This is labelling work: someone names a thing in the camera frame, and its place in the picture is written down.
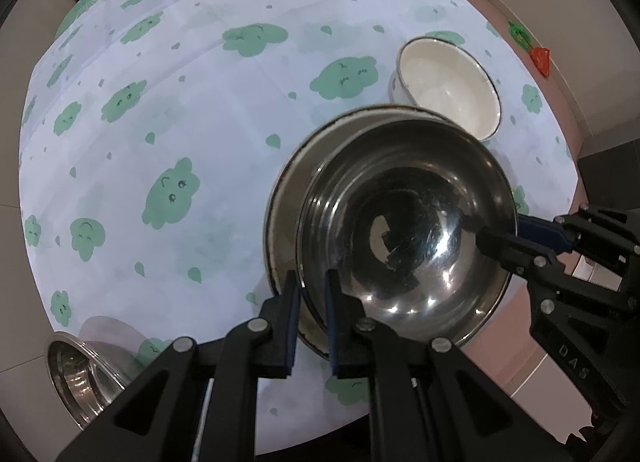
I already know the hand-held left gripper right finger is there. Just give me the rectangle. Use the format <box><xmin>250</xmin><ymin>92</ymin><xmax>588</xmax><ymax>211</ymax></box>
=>
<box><xmin>325</xmin><ymin>269</ymin><xmax>571</xmax><ymax>462</ymax></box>

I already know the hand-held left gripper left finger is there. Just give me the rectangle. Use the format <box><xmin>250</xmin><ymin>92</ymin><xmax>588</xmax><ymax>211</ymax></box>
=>
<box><xmin>57</xmin><ymin>269</ymin><xmax>301</xmax><ymax>462</ymax></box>

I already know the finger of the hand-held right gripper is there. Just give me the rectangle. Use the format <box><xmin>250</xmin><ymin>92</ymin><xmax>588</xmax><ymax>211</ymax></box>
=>
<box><xmin>517</xmin><ymin>207</ymin><xmax>640</xmax><ymax>255</ymax></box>
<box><xmin>477</xmin><ymin>226</ymin><xmax>640</xmax><ymax>313</ymax></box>

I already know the large steel bowl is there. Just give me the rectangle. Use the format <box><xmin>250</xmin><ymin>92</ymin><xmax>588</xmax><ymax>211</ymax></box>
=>
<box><xmin>262</xmin><ymin>105</ymin><xmax>519</xmax><ymax>360</ymax></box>

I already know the medium steel bowl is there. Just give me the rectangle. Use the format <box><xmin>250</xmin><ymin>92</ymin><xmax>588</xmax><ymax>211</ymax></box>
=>
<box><xmin>298</xmin><ymin>121</ymin><xmax>519</xmax><ymax>349</ymax></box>

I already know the white enamel bowl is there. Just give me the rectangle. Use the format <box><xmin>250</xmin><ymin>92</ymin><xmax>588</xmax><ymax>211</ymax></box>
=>
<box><xmin>387</xmin><ymin>36</ymin><xmax>502</xmax><ymax>142</ymax></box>

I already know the red floor toy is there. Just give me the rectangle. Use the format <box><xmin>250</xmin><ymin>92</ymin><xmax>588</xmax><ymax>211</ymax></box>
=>
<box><xmin>531</xmin><ymin>46</ymin><xmax>551</xmax><ymax>77</ymax></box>

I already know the green floor toy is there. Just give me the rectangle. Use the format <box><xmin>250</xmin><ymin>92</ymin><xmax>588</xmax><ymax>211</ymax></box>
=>
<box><xmin>507</xmin><ymin>20</ymin><xmax>535</xmax><ymax>50</ymax></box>

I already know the green cloud print tablecloth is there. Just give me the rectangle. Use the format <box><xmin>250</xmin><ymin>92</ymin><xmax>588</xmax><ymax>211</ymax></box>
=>
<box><xmin>19</xmin><ymin>0</ymin><xmax>581</xmax><ymax>443</ymax></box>

